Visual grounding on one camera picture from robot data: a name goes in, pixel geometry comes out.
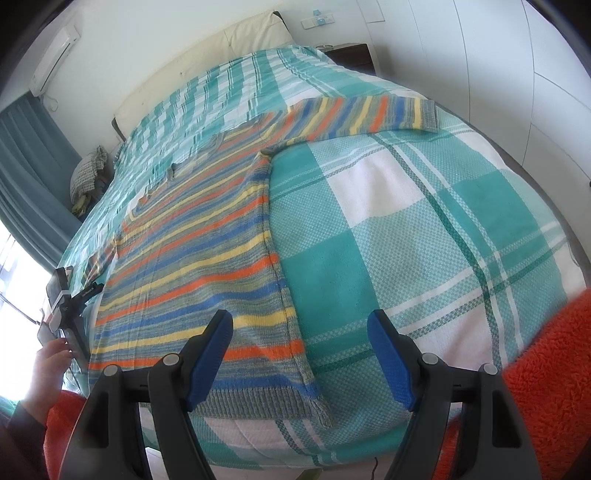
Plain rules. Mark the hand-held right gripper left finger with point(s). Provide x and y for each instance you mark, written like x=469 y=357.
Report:
x=207 y=364

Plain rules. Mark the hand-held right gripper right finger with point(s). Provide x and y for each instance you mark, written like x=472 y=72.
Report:
x=392 y=364

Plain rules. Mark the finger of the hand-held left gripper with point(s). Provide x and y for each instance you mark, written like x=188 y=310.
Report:
x=87 y=294

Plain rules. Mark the striped knitted sweater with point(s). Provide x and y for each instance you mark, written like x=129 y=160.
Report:
x=184 y=277

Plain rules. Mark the person's left forearm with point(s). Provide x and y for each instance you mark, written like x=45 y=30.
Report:
x=21 y=443

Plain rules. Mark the pile of checked clothes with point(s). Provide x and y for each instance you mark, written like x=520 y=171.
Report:
x=87 y=177

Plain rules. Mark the person's left hand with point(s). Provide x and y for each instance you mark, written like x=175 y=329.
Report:
x=44 y=378

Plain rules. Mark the teal curtain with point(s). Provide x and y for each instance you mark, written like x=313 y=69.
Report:
x=32 y=175

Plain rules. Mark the teal checked blanket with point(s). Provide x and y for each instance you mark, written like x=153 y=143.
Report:
x=392 y=230

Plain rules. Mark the white air conditioner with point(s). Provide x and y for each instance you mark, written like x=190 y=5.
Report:
x=55 y=57

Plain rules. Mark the cream bed headboard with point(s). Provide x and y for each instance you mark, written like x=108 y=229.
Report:
x=203 y=60

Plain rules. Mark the dark wooden nightstand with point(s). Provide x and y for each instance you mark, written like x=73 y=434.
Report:
x=353 y=57

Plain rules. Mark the wall switch panel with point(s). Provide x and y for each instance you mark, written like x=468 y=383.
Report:
x=316 y=20

